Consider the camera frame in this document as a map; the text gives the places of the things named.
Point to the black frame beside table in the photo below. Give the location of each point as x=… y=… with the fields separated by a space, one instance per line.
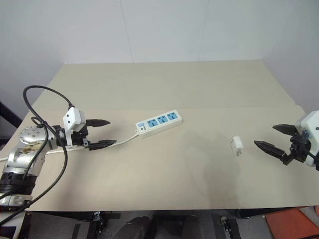
x=7 y=122

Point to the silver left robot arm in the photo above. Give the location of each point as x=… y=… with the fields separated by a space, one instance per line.
x=28 y=135

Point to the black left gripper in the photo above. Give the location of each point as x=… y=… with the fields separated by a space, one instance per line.
x=79 y=140

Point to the white power strip blue sockets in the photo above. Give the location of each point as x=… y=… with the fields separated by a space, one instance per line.
x=159 y=123

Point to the white plug adapter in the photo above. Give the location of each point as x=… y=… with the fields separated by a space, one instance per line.
x=236 y=145

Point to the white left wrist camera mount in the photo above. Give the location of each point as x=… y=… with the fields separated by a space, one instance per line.
x=72 y=117

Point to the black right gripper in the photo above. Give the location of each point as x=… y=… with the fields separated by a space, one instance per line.
x=299 y=148

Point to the orange floor object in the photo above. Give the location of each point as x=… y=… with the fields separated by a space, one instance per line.
x=292 y=224

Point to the dark rounded shape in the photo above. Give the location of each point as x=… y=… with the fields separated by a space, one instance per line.
x=135 y=227

